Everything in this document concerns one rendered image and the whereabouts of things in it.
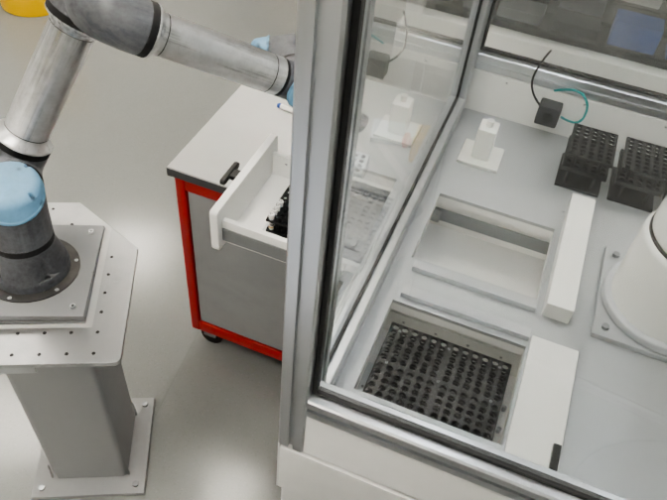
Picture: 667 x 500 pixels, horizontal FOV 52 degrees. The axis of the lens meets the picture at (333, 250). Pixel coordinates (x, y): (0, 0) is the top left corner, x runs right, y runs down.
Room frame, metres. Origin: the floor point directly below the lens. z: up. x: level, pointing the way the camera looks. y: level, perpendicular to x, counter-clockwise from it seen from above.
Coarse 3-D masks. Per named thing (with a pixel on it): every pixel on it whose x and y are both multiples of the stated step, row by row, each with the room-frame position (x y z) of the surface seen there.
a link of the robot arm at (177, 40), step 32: (64, 0) 1.04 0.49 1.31; (96, 0) 1.01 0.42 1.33; (128, 0) 1.03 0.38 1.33; (96, 32) 1.00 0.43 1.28; (128, 32) 1.00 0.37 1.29; (160, 32) 1.02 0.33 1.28; (192, 32) 1.06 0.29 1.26; (192, 64) 1.05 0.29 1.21; (224, 64) 1.07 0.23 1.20; (256, 64) 1.10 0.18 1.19; (288, 64) 1.14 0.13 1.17; (288, 96) 1.11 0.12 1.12
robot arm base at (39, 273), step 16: (0, 256) 0.84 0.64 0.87; (16, 256) 0.84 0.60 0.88; (32, 256) 0.85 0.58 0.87; (48, 256) 0.87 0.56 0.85; (64, 256) 0.90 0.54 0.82; (0, 272) 0.83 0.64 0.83; (16, 272) 0.83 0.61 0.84; (32, 272) 0.84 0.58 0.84; (48, 272) 0.86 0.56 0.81; (64, 272) 0.88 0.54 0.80; (0, 288) 0.83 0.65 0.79; (16, 288) 0.82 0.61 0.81; (32, 288) 0.83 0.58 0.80; (48, 288) 0.84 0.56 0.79
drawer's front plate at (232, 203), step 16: (272, 144) 1.21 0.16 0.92; (256, 160) 1.14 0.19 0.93; (272, 160) 1.21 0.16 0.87; (240, 176) 1.09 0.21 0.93; (256, 176) 1.14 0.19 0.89; (224, 192) 1.03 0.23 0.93; (240, 192) 1.06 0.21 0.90; (256, 192) 1.13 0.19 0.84; (224, 208) 1.00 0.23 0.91; (240, 208) 1.06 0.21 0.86
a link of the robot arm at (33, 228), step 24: (0, 168) 0.94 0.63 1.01; (24, 168) 0.95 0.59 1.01; (0, 192) 0.88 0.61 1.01; (24, 192) 0.89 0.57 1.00; (0, 216) 0.85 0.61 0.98; (24, 216) 0.86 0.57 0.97; (48, 216) 0.91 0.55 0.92; (0, 240) 0.84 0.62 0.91; (24, 240) 0.85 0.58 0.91; (48, 240) 0.89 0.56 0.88
